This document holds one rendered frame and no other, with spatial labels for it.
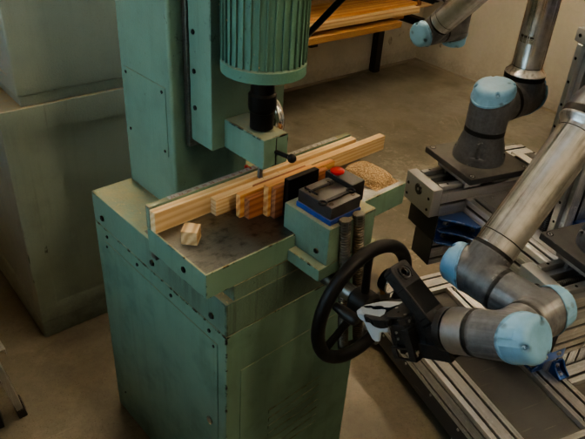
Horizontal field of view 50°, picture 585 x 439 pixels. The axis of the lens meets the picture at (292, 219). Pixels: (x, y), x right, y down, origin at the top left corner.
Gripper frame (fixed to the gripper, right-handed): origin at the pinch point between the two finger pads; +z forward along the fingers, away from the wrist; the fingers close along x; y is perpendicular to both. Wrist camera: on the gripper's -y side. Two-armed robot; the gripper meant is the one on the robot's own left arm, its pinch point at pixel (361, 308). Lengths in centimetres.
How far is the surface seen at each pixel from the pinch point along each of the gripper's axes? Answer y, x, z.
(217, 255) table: -15.5, -12.9, 22.6
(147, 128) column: -44, -3, 54
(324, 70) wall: -55, 249, 261
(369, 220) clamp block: -11.6, 16.8, 9.5
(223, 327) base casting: 0.5, -13.8, 28.5
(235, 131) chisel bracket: -37.4, 5.0, 29.9
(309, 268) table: -6.5, 2.6, 15.5
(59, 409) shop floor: 31, -31, 122
